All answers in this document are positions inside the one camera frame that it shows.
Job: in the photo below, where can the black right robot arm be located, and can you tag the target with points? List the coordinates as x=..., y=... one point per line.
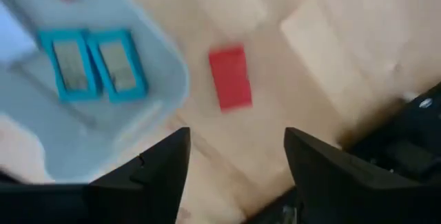
x=406, y=141

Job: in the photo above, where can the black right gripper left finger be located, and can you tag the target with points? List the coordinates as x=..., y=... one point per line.
x=103, y=203

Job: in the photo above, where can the red box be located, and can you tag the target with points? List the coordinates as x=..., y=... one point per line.
x=230, y=77

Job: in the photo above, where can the teal staple box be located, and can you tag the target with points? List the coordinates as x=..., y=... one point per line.
x=117, y=65
x=70, y=65

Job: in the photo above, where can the translucent grey plastic bin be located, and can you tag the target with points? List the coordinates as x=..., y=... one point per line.
x=103, y=7

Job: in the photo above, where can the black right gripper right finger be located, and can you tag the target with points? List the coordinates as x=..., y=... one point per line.
x=361, y=200

